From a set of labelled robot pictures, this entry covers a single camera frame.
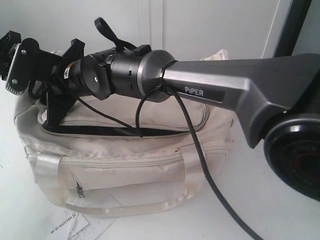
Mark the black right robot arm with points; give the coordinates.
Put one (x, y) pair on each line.
(275, 99)

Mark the cream fabric duffel bag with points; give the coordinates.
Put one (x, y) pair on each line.
(88, 166)

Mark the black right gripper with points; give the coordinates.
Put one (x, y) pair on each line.
(58, 103)

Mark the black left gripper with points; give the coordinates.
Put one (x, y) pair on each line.
(8, 45)

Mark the dark vertical post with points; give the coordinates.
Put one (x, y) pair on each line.
(292, 27)

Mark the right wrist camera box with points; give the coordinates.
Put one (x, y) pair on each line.
(22, 65)

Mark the white paper hang tag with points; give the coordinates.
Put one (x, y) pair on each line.
(70, 225)

